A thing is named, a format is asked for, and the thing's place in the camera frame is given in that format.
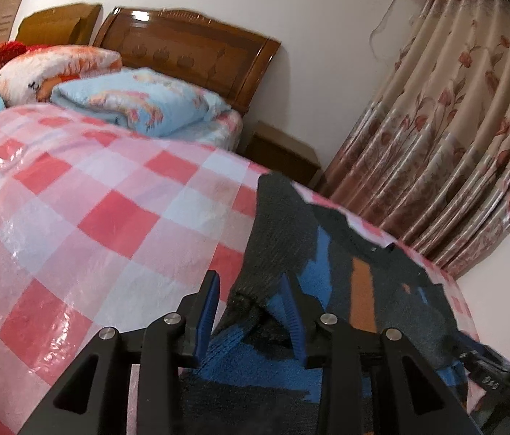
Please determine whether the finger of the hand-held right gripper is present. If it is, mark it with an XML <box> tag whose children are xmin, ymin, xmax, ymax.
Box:
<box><xmin>456</xmin><ymin>337</ymin><xmax>510</xmax><ymax>393</ymax></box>

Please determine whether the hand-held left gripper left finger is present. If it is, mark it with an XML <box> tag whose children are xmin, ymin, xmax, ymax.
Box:
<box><xmin>18</xmin><ymin>270</ymin><xmax>222</xmax><ymax>435</ymax></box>

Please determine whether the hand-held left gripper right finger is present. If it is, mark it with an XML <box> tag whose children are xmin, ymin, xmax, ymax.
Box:
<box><xmin>280</xmin><ymin>273</ymin><xmax>484</xmax><ymax>435</ymax></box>

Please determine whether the dark grey blue orange sweater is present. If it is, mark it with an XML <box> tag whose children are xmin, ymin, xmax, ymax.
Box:
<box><xmin>178</xmin><ymin>172</ymin><xmax>482</xmax><ymax>435</ymax></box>

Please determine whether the brown wooden nightstand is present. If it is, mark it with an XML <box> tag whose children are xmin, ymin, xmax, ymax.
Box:
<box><xmin>239</xmin><ymin>121</ymin><xmax>323</xmax><ymax>187</ymax></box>

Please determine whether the red white checked plastic sheet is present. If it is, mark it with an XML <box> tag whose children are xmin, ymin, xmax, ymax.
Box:
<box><xmin>0</xmin><ymin>103</ymin><xmax>480</xmax><ymax>435</ymax></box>

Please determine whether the pink floral mattress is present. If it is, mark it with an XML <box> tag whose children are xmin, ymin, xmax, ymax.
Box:
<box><xmin>201</xmin><ymin>109</ymin><xmax>243</xmax><ymax>151</ymax></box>

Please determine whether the blue floral folded quilt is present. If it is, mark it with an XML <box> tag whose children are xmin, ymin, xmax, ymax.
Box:
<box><xmin>50</xmin><ymin>67</ymin><xmax>232</xmax><ymax>137</ymax></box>

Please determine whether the beige floral curtain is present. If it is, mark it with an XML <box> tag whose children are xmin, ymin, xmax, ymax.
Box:
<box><xmin>323</xmin><ymin>0</ymin><xmax>510</xmax><ymax>278</ymax></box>

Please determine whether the glossy brown wooden headboard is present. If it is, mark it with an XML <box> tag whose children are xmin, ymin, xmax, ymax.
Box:
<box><xmin>93</xmin><ymin>7</ymin><xmax>282</xmax><ymax>116</ymax></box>

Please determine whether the orange white floral pillow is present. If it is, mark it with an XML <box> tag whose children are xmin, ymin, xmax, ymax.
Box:
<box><xmin>0</xmin><ymin>45</ymin><xmax>123</xmax><ymax>103</ymax></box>

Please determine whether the light brown wooden headboard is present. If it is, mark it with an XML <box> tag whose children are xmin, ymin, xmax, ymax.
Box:
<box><xmin>14</xmin><ymin>4</ymin><xmax>103</xmax><ymax>47</ymax></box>

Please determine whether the white wall cable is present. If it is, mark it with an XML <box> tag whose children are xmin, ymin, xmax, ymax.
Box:
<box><xmin>369</xmin><ymin>0</ymin><xmax>407</xmax><ymax>51</ymax></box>

